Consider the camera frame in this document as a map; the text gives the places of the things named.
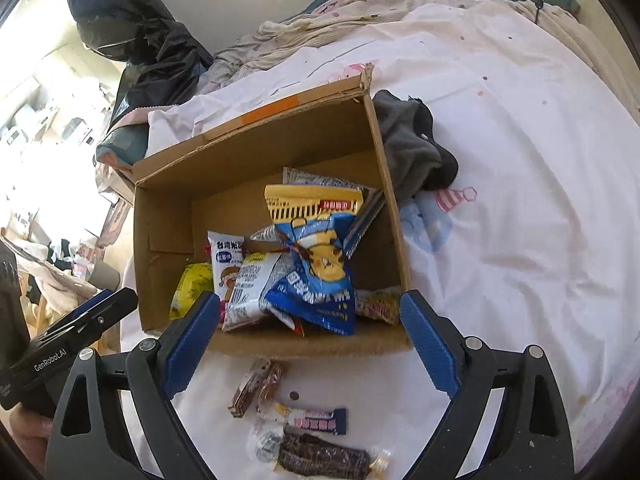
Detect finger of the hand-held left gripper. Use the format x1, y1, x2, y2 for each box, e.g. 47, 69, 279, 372
27, 287, 139, 348

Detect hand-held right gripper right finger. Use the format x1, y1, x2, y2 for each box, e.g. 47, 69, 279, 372
400, 289, 576, 480

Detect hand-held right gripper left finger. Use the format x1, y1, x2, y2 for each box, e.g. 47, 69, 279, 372
45, 290, 223, 480

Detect white snack packet red edges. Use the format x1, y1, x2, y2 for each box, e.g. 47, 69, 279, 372
220, 250, 287, 332

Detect white snack packet blue label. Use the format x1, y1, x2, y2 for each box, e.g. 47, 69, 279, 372
206, 230, 247, 302

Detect blue and yellow snack packet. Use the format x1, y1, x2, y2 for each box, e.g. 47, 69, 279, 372
263, 184, 367, 337

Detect grey speckled snack packet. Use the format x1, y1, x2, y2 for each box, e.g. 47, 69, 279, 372
281, 166, 387, 261

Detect cardboard box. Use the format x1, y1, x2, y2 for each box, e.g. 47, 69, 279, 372
131, 64, 413, 361

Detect person's left hand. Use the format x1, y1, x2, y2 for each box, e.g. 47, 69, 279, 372
10, 402, 53, 471

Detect striped candy bar packet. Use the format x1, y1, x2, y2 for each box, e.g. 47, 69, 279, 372
355, 286, 402, 324

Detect small brown snack packet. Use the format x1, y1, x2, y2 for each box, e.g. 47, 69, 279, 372
257, 360, 287, 405
228, 357, 267, 419

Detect small clear wrapper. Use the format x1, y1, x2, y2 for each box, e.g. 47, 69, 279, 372
252, 420, 287, 464

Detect white printed bedsheet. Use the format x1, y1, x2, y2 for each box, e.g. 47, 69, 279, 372
119, 0, 640, 480

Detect dark brown snack bar packet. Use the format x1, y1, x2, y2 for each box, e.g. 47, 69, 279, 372
274, 432, 392, 480

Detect pink and blue pillow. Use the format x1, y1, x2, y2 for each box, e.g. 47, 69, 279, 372
95, 110, 152, 167

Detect grey sock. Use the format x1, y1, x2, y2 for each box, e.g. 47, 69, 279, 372
372, 89, 459, 202

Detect black plastic bag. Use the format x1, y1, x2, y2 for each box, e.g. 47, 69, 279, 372
61, 0, 216, 128

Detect crumpled beige cloth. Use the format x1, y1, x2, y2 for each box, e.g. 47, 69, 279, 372
215, 0, 426, 78

